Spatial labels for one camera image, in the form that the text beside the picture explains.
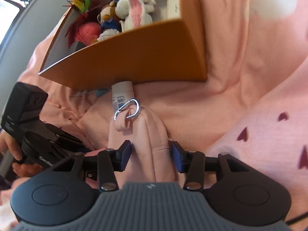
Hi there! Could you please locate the person's left hand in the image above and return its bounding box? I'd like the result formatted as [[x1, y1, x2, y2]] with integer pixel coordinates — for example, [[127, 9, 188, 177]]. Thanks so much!
[[1, 130, 43, 177]]

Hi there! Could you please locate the black cable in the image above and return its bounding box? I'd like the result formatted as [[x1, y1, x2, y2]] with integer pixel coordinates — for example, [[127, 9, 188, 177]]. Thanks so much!
[[284, 212, 308, 224]]

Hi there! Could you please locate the silver carabiner clip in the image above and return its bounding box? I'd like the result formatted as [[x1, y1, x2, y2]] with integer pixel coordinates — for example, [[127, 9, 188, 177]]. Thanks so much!
[[113, 99, 141, 120]]

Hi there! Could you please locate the colourful feather toy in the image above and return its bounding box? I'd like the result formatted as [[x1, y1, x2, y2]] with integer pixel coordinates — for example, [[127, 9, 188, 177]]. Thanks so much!
[[64, 0, 105, 47]]

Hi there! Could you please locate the pink printed bed duvet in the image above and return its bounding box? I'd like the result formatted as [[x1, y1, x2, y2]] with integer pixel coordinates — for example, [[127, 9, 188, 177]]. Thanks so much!
[[19, 0, 307, 230]]

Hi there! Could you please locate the brown dog plush toy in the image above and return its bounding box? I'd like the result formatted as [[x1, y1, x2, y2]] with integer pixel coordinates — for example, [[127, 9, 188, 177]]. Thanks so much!
[[92, 0, 122, 43]]

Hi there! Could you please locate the pink fabric pouch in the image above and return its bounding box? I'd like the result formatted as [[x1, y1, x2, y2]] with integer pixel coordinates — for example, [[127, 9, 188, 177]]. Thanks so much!
[[107, 106, 177, 188]]

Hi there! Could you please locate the dark grey rectangular case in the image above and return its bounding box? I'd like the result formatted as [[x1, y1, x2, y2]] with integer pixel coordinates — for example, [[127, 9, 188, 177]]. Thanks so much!
[[69, 41, 86, 55]]

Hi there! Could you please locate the black camera box left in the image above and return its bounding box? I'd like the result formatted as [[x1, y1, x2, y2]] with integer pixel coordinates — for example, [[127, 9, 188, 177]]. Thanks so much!
[[1, 82, 48, 140]]

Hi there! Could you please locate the white tube with barcode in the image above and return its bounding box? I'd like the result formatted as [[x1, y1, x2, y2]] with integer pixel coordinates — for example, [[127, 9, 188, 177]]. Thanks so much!
[[111, 81, 135, 113]]

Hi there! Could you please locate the white crochet bunny plush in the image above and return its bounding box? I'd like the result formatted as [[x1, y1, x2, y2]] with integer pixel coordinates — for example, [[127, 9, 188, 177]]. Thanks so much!
[[115, 0, 157, 32]]

